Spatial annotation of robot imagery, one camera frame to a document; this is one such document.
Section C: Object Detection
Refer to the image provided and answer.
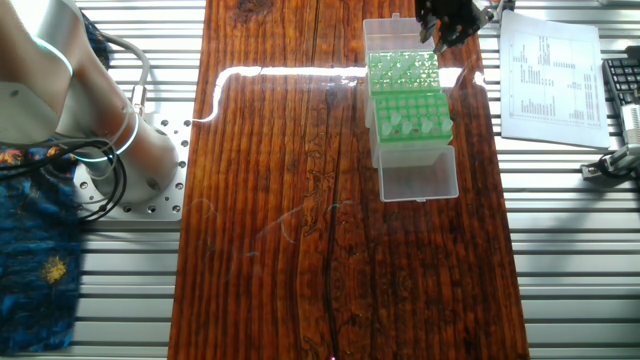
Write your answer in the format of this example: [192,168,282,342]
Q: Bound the aluminium camera bracket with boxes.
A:
[579,144,640,181]

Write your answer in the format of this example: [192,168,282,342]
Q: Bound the printed white paper sheet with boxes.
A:
[498,9,612,150]

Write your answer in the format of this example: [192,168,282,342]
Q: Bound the brown wooden board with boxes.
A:
[167,0,531,360]

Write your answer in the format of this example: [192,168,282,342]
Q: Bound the silver camera on stand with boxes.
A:
[618,102,640,146]

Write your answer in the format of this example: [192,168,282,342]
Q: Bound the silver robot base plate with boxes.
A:
[73,112,190,222]

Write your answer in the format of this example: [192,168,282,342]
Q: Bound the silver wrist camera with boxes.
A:
[477,3,502,25]

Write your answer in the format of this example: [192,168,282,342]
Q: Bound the blue starry painted cloth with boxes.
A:
[0,9,112,357]

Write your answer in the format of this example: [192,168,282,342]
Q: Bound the clear box with green rack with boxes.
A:
[368,92,460,204]
[362,12,444,129]

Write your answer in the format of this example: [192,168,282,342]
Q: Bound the black keyboard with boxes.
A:
[601,57,640,109]

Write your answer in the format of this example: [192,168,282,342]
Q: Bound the grey robot cable with connector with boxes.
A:
[99,32,152,115]

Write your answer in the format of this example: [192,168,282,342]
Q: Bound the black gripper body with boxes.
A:
[414,0,490,46]

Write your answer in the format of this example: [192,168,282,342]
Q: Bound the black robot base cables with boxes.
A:
[0,138,129,222]

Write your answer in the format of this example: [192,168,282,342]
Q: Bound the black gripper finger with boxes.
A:
[433,30,469,55]
[418,14,440,45]

